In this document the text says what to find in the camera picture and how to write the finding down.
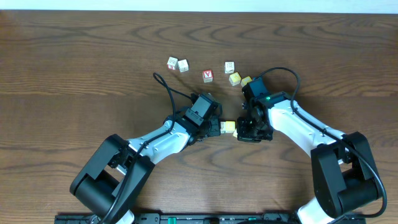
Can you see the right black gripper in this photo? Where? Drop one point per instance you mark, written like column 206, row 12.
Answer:
column 244, row 134

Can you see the white block green side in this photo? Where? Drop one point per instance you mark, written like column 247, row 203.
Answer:
column 222, row 127

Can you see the yellow block letter O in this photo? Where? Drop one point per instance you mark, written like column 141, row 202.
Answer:
column 230, row 126

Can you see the white ladybug block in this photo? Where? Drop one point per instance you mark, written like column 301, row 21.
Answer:
column 235, row 133

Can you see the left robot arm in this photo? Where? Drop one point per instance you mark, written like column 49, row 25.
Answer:
column 113, row 177

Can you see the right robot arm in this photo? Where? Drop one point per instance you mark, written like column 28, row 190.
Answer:
column 344, row 172

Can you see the yellow block letter B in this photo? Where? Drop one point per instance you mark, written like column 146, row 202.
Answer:
column 245, row 81

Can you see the red letter A block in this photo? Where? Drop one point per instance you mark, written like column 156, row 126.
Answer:
column 207, row 76

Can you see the yellow block with plane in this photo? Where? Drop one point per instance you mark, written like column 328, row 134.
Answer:
column 235, row 79

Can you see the white block blue X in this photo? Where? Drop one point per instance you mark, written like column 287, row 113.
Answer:
column 229, row 67

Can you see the plain white block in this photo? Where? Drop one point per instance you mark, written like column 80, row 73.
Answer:
column 183, row 65

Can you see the white block red side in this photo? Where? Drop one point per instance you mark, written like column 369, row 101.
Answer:
column 172, row 63

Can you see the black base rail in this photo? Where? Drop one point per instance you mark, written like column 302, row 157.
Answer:
column 155, row 218

